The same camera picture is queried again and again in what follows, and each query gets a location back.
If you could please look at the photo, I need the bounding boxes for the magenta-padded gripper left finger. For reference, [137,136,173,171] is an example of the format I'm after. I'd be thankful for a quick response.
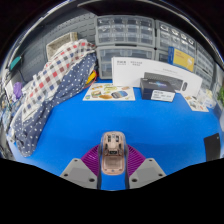
[59,143,103,191]

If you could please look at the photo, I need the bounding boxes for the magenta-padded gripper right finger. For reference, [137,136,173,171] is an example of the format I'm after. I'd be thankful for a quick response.
[124,143,167,190]

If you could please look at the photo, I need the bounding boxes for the pink translucent computer mouse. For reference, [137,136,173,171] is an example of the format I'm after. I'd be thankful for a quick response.
[100,130,128,176]

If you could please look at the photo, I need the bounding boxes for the black mouse pad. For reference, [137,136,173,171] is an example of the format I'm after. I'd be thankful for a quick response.
[203,133,222,162]

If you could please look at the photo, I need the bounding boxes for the navy polka dot cloth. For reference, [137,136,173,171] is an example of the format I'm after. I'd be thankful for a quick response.
[13,53,98,158]

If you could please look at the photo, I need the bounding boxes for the small black labelled box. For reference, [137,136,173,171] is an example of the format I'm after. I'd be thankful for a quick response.
[139,77,176,103]

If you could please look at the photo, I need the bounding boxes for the white and blue carton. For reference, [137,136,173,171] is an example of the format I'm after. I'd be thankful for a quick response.
[196,88,218,109]

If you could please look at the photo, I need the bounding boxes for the long white keyboard box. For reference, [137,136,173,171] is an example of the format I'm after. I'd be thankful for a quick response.
[111,56,204,98]

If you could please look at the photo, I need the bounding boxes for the purple fabric bundle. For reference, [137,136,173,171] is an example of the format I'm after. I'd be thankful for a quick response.
[12,82,24,101]

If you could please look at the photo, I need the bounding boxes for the red blue plaid cloth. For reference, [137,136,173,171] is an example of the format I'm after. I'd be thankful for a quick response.
[21,39,98,116]

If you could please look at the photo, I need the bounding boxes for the yellow card box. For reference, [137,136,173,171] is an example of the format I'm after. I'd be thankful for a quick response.
[167,45,196,73]

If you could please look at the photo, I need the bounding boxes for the cream plastic basket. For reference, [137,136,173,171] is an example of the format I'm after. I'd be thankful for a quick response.
[45,32,78,61]

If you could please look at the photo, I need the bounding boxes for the dark wall shelf unit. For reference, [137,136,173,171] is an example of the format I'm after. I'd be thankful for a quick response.
[76,0,201,22]

